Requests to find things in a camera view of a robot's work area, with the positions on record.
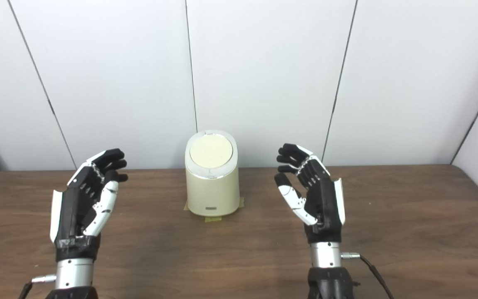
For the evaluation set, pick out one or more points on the cream-colored bin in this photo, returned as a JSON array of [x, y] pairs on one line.
[[212, 195]]

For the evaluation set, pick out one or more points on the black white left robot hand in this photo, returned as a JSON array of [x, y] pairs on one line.
[[72, 216]]

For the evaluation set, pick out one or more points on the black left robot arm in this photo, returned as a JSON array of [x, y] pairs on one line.
[[72, 274]]

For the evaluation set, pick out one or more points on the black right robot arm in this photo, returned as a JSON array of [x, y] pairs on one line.
[[326, 254]]

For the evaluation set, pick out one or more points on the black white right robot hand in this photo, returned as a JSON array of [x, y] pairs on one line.
[[326, 207]]

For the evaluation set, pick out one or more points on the cream round bin lid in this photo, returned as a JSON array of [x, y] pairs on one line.
[[211, 151]]

